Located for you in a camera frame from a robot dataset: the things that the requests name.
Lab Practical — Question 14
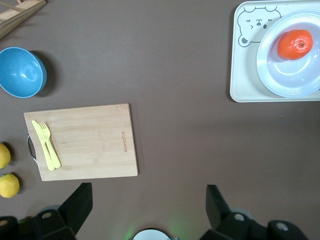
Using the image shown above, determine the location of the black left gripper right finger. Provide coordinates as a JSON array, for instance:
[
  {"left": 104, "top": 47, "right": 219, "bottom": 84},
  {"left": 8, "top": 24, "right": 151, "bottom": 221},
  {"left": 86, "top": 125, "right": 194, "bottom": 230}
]
[{"left": 206, "top": 184, "right": 232, "bottom": 230}]

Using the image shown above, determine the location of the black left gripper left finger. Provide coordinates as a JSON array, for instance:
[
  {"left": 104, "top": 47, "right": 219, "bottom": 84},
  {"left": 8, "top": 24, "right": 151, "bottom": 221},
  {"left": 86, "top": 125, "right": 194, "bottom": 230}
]
[{"left": 59, "top": 182, "right": 94, "bottom": 235}]

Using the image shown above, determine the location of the pale lavender round plate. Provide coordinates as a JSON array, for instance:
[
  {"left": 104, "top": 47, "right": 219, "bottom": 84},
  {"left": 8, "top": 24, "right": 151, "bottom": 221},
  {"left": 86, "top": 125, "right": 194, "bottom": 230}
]
[{"left": 256, "top": 9, "right": 320, "bottom": 99}]

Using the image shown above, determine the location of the orange mandarin fruit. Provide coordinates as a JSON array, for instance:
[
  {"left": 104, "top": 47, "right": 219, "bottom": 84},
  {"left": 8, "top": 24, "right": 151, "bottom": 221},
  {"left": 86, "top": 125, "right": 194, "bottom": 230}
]
[{"left": 276, "top": 29, "right": 314, "bottom": 61}]

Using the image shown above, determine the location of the bamboo cutting board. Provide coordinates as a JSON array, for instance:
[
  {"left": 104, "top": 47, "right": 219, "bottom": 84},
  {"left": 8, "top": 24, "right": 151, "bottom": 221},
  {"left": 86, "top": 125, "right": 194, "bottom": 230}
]
[{"left": 23, "top": 102, "right": 140, "bottom": 182}]

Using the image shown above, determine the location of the yellow plastic fork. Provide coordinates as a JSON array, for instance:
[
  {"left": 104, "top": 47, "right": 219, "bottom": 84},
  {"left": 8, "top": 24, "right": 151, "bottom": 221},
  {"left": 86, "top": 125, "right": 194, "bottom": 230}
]
[{"left": 38, "top": 121, "right": 62, "bottom": 169}]

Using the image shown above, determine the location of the yellow lemon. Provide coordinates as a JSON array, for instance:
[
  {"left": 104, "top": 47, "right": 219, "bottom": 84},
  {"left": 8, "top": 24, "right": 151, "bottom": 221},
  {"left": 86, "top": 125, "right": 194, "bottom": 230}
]
[
  {"left": 0, "top": 172, "right": 21, "bottom": 199},
  {"left": 0, "top": 142, "right": 12, "bottom": 170}
]

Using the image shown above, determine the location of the cream bear print tray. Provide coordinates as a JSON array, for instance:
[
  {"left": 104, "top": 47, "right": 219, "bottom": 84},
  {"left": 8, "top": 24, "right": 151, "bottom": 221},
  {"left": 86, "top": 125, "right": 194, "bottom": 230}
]
[{"left": 229, "top": 0, "right": 320, "bottom": 103}]

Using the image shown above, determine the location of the blue bowl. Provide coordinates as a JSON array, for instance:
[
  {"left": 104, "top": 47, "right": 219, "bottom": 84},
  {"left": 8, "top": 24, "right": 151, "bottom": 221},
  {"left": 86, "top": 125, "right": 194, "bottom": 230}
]
[{"left": 0, "top": 46, "right": 48, "bottom": 99}]

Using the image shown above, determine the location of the wooden rack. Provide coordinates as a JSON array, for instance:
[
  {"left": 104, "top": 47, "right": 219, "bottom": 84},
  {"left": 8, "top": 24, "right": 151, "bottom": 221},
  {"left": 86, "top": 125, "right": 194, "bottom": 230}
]
[{"left": 0, "top": 0, "right": 47, "bottom": 40}]

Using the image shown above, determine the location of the metal cutting board handle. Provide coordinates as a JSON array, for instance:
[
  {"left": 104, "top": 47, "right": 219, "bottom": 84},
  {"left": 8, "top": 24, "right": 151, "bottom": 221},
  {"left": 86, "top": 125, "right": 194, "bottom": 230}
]
[{"left": 26, "top": 132, "right": 39, "bottom": 166}]

